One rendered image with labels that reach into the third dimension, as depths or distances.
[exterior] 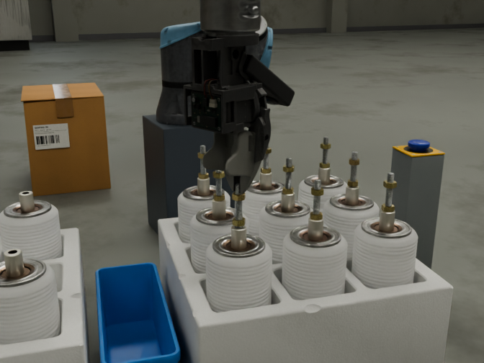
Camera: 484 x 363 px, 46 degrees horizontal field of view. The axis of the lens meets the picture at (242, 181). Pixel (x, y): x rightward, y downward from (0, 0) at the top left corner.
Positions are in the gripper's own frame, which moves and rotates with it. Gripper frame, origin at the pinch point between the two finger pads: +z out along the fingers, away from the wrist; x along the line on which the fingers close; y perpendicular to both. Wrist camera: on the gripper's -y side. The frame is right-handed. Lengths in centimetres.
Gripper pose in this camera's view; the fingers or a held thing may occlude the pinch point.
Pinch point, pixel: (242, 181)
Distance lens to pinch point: 78.4
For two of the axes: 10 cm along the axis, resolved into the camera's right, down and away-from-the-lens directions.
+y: -6.7, 2.3, -7.0
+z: 0.0, 9.5, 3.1
